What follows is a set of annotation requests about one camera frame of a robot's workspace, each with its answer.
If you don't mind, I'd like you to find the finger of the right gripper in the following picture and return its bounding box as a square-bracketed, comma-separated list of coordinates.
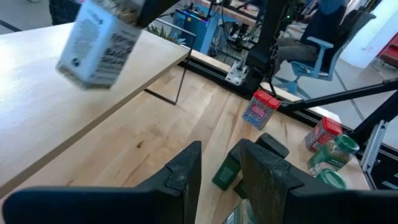
[136, 0, 182, 29]

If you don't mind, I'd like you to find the white-lid bagel seasoning jar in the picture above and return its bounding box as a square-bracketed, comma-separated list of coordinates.
[55, 0, 147, 91]

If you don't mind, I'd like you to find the red-lid paprika tin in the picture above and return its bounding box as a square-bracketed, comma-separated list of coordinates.
[304, 116, 343, 153]
[241, 89, 282, 131]

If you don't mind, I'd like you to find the black storage case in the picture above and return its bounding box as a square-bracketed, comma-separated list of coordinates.
[48, 0, 85, 26]

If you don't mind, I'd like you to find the silver aluminium bracket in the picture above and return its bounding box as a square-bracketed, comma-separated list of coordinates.
[360, 119, 389, 175]

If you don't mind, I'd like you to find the blue lit computer case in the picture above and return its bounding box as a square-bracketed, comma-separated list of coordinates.
[172, 7, 218, 55]

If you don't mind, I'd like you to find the white board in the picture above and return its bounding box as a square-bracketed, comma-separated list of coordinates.
[338, 0, 398, 69]

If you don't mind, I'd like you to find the black aluminium table frame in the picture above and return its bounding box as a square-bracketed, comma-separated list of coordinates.
[178, 57, 398, 190]

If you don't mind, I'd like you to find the red cabinet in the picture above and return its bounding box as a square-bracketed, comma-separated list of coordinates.
[377, 34, 398, 69]

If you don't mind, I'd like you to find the blue office chair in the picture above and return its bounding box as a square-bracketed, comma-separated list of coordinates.
[273, 9, 377, 97]

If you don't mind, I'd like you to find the wooden shelf black frame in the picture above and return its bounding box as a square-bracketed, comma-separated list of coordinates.
[0, 18, 197, 200]

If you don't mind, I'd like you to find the person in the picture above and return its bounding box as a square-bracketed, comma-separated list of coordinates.
[275, 0, 348, 66]

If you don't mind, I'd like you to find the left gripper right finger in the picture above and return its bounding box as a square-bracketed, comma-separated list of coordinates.
[238, 139, 398, 224]

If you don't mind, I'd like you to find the small potted succulent plant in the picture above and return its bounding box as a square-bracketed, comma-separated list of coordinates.
[146, 24, 187, 46]

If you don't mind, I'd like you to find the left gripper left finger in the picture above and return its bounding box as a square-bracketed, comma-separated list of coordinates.
[2, 141, 203, 224]

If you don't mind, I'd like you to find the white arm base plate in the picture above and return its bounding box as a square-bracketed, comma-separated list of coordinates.
[225, 60, 249, 86]

